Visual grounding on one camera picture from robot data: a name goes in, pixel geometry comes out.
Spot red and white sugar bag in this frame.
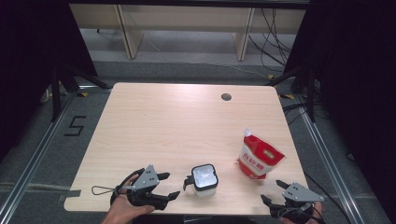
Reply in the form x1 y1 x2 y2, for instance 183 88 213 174
237 128 286 180

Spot aluminium floor rail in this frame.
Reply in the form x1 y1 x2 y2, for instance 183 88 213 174
295 94 366 224
0 90 79 224

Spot thin grey cord loop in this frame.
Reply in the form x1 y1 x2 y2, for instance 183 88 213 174
91 185 120 197

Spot black curtain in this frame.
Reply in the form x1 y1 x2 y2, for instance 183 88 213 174
284 0 396 224
0 0 98 162

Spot black tape strip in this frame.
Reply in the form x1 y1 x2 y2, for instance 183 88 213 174
57 189 82 202

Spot black metal stand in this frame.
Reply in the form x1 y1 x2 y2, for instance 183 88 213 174
49 62 112 122
265 64 317 123

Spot black floor cable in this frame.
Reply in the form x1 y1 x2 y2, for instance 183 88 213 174
304 172 354 224

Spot black cables beside table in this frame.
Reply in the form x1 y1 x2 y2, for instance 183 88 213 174
281 102 328 125

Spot beige wooden cabinet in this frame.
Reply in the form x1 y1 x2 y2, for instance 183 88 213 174
68 3 307 62

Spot black wrist strap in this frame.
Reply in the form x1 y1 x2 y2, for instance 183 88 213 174
109 167 146 207

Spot person's right hand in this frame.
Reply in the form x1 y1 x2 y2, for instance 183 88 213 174
279 202 325 224

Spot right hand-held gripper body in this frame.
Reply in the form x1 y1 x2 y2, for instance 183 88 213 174
269 182 325 224

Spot black cable bundle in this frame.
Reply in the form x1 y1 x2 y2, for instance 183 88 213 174
247 7 297 74

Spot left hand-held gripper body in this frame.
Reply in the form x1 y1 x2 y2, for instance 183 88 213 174
125 164 172 211

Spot person's left hand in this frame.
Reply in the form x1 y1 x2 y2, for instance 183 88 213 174
102 174 156 222

